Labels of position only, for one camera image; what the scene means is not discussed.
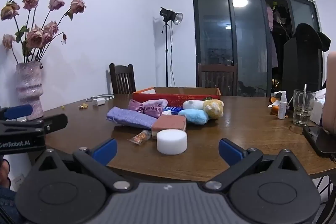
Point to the white plush toy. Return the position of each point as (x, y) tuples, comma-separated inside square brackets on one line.
[(193, 104)]

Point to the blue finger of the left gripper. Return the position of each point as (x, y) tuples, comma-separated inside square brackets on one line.
[(10, 113), (53, 123)]

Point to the blue tissue pack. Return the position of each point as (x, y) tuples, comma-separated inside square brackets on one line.
[(172, 110)]

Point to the person's left hand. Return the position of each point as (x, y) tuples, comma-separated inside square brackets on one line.
[(4, 174)]

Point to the clear glass cup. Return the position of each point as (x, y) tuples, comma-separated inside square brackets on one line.
[(303, 103)]

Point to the light purple fluffy cloth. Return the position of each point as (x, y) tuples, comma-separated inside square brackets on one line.
[(159, 104)]

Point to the white charger with cable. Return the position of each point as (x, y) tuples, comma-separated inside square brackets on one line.
[(99, 99)]

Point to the dark wooden chair left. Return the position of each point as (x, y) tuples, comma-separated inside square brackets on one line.
[(122, 79)]

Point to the purple satin scrunchie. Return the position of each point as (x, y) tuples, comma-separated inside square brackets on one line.
[(138, 107)]

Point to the dried pink rose bouquet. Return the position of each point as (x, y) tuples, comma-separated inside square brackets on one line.
[(35, 39)]

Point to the lavender towel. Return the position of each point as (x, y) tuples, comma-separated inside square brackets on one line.
[(130, 118)]

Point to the dark wooden chair centre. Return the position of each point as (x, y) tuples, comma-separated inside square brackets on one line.
[(223, 77)]

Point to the small snack packet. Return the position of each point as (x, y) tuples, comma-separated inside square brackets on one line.
[(142, 137)]

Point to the yellow crumbs pile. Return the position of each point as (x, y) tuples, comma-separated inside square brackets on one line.
[(83, 106)]

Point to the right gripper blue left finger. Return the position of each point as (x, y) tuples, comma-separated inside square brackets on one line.
[(95, 175)]

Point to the yellow plush toy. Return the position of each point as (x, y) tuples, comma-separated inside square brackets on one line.
[(214, 108)]

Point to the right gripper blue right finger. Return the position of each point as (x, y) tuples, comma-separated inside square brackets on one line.
[(241, 163)]

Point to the light blue plush toy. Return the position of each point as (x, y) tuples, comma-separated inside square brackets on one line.
[(195, 116)]

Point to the pink ceramic vase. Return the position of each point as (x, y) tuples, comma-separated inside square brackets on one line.
[(29, 87)]

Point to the dark wooden chair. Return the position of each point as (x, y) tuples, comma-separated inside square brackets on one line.
[(122, 79), (223, 77)]

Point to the white spray bottle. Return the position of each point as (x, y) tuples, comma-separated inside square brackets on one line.
[(282, 106)]

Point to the black fabric on bag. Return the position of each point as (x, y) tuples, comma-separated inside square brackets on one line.
[(306, 33)]

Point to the black smartphone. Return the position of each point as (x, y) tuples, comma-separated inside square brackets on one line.
[(320, 140)]

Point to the white tissue box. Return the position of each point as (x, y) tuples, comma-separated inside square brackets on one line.
[(319, 102)]

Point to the red orange cardboard box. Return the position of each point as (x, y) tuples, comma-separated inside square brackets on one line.
[(176, 96)]

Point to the dark glass sliding door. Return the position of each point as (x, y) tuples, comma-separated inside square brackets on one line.
[(251, 35)]

